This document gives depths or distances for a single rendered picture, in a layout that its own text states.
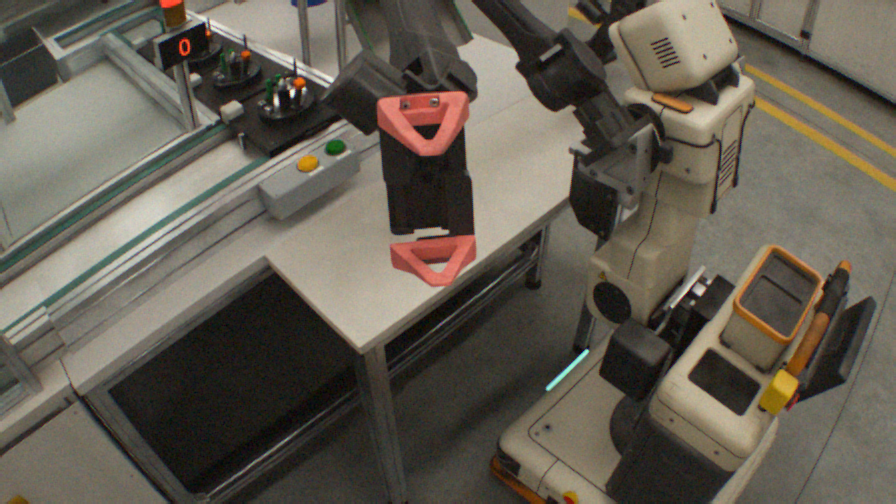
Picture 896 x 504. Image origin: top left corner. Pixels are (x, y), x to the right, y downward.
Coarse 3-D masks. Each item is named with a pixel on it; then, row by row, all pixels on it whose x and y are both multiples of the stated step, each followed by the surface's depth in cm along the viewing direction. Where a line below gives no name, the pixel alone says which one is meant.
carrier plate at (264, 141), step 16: (288, 80) 149; (304, 80) 148; (256, 96) 144; (320, 96) 142; (256, 112) 138; (320, 112) 137; (240, 128) 134; (256, 128) 134; (272, 128) 133; (288, 128) 133; (304, 128) 133; (256, 144) 131; (272, 144) 129; (288, 144) 130
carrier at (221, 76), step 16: (224, 64) 150; (240, 64) 153; (256, 64) 152; (272, 64) 156; (192, 80) 149; (208, 80) 152; (224, 80) 146; (240, 80) 147; (256, 80) 150; (272, 80) 149; (208, 96) 146; (224, 96) 145; (240, 96) 144
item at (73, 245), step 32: (224, 128) 139; (160, 160) 131; (192, 160) 136; (224, 160) 135; (256, 160) 129; (96, 192) 121; (128, 192) 125; (160, 192) 127; (192, 192) 127; (64, 224) 116; (96, 224) 120; (128, 224) 120; (160, 224) 115; (32, 256) 110; (64, 256) 113; (96, 256) 113; (64, 288) 102
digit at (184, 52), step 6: (180, 36) 115; (186, 36) 116; (192, 36) 118; (174, 42) 115; (180, 42) 116; (186, 42) 117; (192, 42) 118; (180, 48) 117; (186, 48) 118; (192, 48) 119; (180, 54) 118; (186, 54) 119; (192, 54) 120; (180, 60) 119
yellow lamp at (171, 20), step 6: (174, 6) 110; (180, 6) 111; (168, 12) 110; (174, 12) 111; (180, 12) 112; (168, 18) 111; (174, 18) 112; (180, 18) 113; (186, 18) 115; (168, 24) 113; (174, 24) 113
